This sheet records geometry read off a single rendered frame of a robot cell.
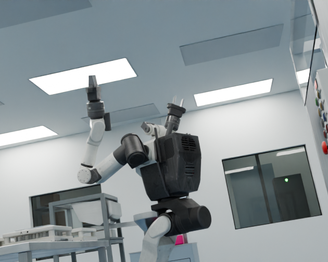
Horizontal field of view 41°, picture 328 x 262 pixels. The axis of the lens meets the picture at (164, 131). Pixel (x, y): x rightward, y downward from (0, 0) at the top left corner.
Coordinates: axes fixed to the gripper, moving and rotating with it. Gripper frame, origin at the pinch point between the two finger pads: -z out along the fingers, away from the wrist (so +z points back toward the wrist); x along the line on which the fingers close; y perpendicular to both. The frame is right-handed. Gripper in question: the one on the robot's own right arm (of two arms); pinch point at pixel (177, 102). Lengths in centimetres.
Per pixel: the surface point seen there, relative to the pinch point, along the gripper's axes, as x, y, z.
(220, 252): -242, 383, 67
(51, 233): 54, -43, 96
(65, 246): 45, -36, 100
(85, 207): -7, 290, 62
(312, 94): -52, -64, -7
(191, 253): -97, 152, 85
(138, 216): -49, 196, 62
